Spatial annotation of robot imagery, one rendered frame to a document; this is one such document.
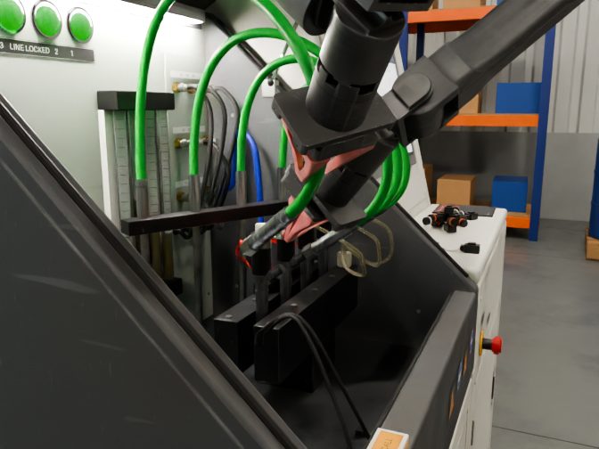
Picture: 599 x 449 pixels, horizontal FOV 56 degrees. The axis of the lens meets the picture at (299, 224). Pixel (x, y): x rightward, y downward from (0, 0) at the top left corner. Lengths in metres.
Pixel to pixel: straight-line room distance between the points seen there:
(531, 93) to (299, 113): 5.55
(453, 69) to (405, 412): 0.38
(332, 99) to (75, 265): 0.25
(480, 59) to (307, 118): 0.24
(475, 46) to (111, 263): 0.45
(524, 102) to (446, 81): 5.37
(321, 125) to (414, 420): 0.31
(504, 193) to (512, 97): 0.95
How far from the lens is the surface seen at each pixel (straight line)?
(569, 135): 7.19
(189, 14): 1.09
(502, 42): 0.70
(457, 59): 0.68
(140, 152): 0.87
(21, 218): 0.52
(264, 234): 0.65
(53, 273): 0.51
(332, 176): 0.67
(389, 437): 0.57
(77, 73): 0.91
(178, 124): 1.09
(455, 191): 6.16
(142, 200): 0.88
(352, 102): 0.49
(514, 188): 6.13
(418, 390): 0.68
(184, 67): 1.11
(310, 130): 0.51
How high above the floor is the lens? 1.26
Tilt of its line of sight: 11 degrees down
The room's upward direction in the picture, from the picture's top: straight up
